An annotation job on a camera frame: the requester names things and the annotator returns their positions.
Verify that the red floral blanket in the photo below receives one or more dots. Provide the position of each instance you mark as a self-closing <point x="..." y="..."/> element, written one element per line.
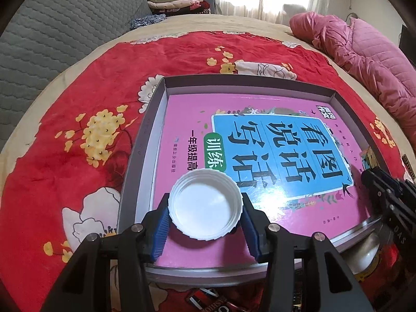
<point x="68" y="182"/>

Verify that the pink quilted comforter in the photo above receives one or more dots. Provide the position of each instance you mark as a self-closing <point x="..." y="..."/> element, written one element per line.
<point x="367" y="55"/>

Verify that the grey shallow cardboard box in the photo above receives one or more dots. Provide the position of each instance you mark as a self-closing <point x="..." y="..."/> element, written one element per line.
<point x="138" y="190"/>

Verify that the grey quilted sofa back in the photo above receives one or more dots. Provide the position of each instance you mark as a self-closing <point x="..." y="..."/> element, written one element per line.
<point x="45" y="37"/>

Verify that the white oval case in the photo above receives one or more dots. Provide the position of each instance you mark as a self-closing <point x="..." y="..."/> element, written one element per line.
<point x="360" y="256"/>

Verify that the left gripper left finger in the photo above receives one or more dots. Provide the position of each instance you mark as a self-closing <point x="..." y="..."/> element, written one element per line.
<point x="84" y="283"/>

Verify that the beige bed sheet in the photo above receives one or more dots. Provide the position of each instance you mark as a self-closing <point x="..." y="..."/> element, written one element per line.
<point x="25" y="133"/>

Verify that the blue patterned cloth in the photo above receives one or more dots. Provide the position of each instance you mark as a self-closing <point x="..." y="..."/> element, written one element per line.
<point x="147" y="20"/>

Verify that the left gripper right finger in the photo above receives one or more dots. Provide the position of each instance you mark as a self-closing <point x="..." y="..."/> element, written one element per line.
<point x="327" y="283"/>

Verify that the stack of folded clothes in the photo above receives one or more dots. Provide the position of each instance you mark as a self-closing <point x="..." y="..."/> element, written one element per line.
<point x="182" y="7"/>

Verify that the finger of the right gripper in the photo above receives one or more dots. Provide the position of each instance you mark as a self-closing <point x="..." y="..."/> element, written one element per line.
<point x="393" y="201"/>

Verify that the pink and blue book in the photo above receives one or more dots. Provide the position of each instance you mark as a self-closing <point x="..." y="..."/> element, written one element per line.
<point x="297" y="160"/>

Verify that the red lighter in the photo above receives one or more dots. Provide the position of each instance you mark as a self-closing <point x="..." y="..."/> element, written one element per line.
<point x="223" y="299"/>

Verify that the white plastic jar lid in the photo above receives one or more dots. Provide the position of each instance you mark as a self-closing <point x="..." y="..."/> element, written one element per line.
<point x="205" y="204"/>

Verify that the black television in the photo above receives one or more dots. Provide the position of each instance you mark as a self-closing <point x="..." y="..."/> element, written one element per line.
<point x="407" y="45"/>

